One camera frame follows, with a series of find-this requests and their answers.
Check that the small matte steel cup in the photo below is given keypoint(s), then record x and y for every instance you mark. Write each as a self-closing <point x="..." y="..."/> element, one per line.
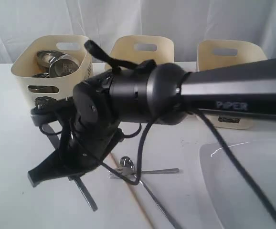
<point x="64" y="66"/>

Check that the steel long-handled spoon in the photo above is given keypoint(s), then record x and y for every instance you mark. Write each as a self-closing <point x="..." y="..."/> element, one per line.
<point x="127" y="162"/>

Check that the large shiny steel bowl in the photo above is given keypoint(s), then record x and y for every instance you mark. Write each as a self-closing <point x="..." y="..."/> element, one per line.
<point x="46" y="58"/>

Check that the cream bin square mark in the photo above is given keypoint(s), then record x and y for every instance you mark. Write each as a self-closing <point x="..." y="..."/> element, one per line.
<point x="213" y="54"/>

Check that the steel table knife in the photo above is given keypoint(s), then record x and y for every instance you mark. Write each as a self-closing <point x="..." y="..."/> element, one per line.
<point x="54" y="139"/>

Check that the cream bin triangle mark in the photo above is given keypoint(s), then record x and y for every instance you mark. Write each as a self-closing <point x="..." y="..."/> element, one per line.
<point x="138" y="48"/>

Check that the white curtain backdrop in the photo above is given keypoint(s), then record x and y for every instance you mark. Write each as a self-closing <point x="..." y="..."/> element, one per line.
<point x="185" y="22"/>

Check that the cream bin circle mark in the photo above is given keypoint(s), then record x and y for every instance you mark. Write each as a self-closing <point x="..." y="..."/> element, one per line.
<point x="25" y="67"/>

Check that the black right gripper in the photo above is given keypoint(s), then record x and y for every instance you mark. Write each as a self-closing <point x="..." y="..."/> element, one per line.
<point x="92" y="132"/>

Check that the white square ceramic plate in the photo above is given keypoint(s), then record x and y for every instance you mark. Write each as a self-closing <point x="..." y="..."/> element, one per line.
<point x="235" y="204"/>

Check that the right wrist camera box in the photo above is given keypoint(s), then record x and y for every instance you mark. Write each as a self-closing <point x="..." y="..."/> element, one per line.
<point x="48" y="110"/>

